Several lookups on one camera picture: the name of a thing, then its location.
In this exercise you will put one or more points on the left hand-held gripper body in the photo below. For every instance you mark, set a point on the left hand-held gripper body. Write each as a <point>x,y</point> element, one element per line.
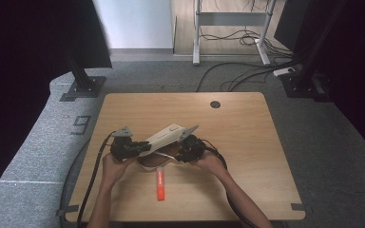
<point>123,148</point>

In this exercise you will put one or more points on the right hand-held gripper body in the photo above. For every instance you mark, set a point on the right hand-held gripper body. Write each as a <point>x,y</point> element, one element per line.
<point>195,147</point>

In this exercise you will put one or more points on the cream pencil case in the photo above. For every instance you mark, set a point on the cream pencil case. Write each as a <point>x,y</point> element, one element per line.
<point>163,137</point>

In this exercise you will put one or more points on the person's right hand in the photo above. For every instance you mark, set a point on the person's right hand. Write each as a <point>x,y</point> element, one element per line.
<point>210,163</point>

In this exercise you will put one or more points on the person's left hand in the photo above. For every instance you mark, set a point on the person's left hand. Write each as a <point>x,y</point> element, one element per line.
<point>114,171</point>

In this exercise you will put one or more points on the orange highlighter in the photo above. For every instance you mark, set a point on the orange highlighter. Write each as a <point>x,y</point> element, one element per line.
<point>160,185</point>

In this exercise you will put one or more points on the black metal stand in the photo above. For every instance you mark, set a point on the black metal stand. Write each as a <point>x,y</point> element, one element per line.
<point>84,87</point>
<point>304,82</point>

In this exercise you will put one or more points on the grey tape piece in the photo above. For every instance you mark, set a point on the grey tape piece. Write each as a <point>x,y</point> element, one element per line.
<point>67,210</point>

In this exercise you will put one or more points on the white power strip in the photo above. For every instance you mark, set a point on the white power strip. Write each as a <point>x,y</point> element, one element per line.
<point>283,71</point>

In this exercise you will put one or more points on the black curtain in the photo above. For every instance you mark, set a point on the black curtain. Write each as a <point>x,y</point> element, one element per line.
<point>355,63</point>
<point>28,47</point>

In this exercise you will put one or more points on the white metal desk frame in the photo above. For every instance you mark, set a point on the white metal desk frame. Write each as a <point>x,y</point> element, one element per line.
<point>231,18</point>

